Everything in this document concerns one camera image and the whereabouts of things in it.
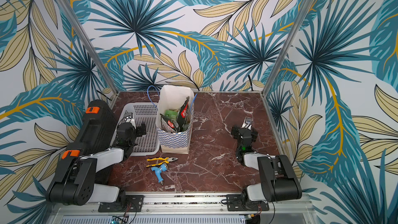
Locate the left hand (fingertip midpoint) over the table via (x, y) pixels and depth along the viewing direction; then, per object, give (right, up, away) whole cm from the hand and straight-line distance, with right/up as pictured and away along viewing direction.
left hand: (135, 123), depth 91 cm
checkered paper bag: (+22, +15, +1) cm, 27 cm away
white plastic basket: (+11, -10, -10) cm, 17 cm away
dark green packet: (+25, +2, -16) cm, 30 cm away
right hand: (+65, -1, 0) cm, 65 cm away
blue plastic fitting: (+16, -23, -9) cm, 30 cm away
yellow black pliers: (+20, -20, -5) cm, 29 cm away
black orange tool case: (-10, -2, -18) cm, 20 cm away
